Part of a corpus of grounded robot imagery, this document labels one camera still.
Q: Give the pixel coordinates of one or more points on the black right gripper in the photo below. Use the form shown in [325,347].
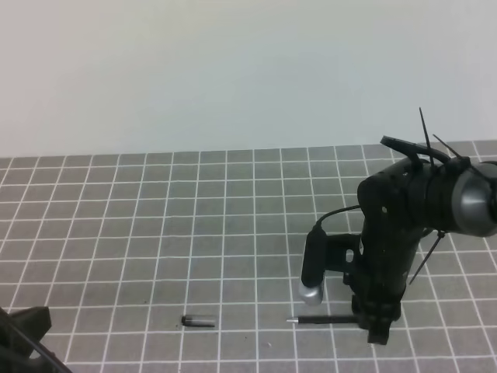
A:
[389,240]

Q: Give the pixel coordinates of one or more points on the clear black pen cap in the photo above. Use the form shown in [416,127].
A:
[198,321]

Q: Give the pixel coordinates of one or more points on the grey grid tablecloth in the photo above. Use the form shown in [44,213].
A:
[120,247]

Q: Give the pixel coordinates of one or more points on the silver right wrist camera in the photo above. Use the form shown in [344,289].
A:
[324,253]

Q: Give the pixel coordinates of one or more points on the black zip tie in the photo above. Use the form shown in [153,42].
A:
[425,156]
[440,235]

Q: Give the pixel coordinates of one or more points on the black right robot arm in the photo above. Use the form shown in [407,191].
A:
[462,203]

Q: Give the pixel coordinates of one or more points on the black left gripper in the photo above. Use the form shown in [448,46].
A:
[21,347]

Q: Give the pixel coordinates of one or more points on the black zip tie lower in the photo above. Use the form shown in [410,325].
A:
[440,235]

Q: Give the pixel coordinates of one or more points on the black pen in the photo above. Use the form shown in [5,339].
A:
[323,319]

